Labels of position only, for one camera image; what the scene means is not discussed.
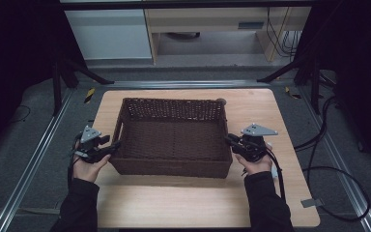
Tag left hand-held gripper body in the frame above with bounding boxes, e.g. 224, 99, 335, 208
73, 125, 110, 164

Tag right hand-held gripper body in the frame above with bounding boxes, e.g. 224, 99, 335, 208
232, 123, 279, 162

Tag brown woven basket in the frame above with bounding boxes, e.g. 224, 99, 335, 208
108, 97, 234, 179

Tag person's right hand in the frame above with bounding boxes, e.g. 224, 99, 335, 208
235, 143, 274, 177

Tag person's left hand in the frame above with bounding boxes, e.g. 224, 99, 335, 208
71, 148, 112, 184

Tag yellow black floor tape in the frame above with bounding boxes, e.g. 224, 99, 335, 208
284, 86, 302, 101
83, 87, 96, 104

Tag black metal stand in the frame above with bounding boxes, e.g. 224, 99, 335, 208
256, 54, 324, 115
51, 54, 115, 117

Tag grey tape strip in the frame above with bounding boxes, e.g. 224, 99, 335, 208
300, 197, 325, 209

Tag white cabinet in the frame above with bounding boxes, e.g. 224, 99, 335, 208
65, 9, 153, 61

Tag black round base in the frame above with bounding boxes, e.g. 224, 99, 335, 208
165, 31, 201, 42

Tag light wooden desk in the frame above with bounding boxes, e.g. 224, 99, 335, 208
144, 7, 313, 64

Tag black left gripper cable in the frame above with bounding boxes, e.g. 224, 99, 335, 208
66, 132, 82, 189

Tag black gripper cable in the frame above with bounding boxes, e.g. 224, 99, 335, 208
66, 132, 82, 189
265, 149, 287, 201

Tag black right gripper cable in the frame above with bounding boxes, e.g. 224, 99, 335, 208
265, 149, 287, 201

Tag aluminium floor rail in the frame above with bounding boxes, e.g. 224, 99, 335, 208
105, 79, 271, 90
298, 86, 371, 232
0, 88, 75, 232

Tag thin black floor cable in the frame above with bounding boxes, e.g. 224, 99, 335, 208
8, 104, 32, 125

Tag thick black floor cable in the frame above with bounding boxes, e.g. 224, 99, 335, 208
293, 96, 340, 153

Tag hanging black cables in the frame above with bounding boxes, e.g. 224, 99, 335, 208
265, 7, 303, 61

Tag black looped floor cable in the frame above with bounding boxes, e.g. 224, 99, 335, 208
301, 165, 371, 222

